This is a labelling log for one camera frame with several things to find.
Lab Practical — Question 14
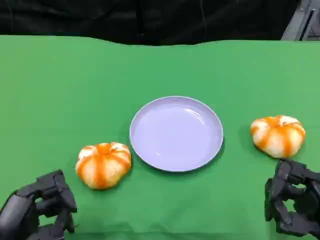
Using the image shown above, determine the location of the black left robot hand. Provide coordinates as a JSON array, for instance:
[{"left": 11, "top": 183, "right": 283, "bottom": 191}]
[{"left": 0, "top": 169, "right": 78, "bottom": 240}]

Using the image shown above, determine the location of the green cloth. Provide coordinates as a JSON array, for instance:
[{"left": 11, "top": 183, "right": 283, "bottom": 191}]
[{"left": 0, "top": 34, "right": 320, "bottom": 240}]

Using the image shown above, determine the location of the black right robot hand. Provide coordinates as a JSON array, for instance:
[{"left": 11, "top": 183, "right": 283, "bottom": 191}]
[{"left": 264, "top": 158, "right": 320, "bottom": 238}]

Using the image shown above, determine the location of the lilac plate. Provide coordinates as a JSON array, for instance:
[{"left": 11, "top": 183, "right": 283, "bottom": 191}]
[{"left": 129, "top": 95, "right": 224, "bottom": 173}]

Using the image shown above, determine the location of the black backdrop curtain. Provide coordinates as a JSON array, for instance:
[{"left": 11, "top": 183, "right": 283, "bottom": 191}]
[{"left": 0, "top": 0, "right": 301, "bottom": 47}]

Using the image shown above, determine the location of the grey metal frame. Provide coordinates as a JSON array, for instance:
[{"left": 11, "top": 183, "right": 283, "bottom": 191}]
[{"left": 280, "top": 0, "right": 320, "bottom": 41}]

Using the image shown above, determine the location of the orange and white bread roll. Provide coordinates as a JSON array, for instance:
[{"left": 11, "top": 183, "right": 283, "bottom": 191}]
[
  {"left": 250, "top": 114, "right": 307, "bottom": 159},
  {"left": 75, "top": 142, "right": 132, "bottom": 190}
]

